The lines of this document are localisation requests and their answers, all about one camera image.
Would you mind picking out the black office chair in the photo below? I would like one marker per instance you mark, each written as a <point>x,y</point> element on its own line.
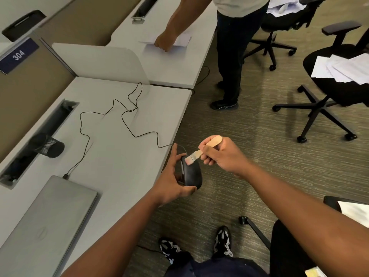
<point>276,25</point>
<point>285,250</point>
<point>323,106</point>

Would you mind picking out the white desk divider panel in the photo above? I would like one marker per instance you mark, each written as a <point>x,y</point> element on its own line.
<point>101,64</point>

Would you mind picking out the person's black white left shoe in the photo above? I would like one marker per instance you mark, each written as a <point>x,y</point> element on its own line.
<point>170,249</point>

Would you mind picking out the person's black white right shoe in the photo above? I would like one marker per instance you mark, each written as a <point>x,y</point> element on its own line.
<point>222,242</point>

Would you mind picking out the pile of white papers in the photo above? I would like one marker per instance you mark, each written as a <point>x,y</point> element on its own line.
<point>346,69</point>
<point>285,7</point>

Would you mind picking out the black computer mouse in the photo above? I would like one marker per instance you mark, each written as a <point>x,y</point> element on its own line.
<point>191,174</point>

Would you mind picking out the person's left thumb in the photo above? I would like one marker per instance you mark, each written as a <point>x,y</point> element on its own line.
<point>188,190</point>

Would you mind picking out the black desk tray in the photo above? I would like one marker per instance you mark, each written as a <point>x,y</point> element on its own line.
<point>21,25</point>

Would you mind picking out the person's right thumb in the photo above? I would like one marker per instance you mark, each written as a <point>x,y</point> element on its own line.
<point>205,144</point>

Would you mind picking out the person's black white shoe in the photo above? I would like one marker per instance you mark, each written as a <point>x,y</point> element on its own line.
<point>222,242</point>
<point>170,249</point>

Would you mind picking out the blue number sign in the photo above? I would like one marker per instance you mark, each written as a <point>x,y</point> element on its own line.
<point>17,56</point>

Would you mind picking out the small wooden brush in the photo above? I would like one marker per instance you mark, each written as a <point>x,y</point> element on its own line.
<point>212,143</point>

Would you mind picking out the black mesh pen holder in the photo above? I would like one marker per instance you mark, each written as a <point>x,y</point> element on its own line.
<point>49,145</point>

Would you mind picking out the person's dark trousers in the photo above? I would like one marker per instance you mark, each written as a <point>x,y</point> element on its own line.
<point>213,268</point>

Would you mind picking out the grey laptop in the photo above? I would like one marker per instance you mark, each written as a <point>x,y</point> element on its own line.
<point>43,227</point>

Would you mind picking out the beige desk partition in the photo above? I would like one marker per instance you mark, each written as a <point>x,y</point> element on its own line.
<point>28,95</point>

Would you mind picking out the person's left hand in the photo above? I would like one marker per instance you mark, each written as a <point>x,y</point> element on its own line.
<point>165,184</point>

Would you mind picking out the person's right hand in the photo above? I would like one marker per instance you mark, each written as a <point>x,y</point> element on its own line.
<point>227,157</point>

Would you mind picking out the person's right forearm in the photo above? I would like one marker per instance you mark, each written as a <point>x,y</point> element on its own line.
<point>302,225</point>

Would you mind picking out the person's left forearm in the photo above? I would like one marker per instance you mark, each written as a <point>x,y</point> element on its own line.
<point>115,242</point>

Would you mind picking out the white paper sheet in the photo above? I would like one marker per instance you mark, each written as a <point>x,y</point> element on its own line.
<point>183,39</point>
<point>356,213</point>

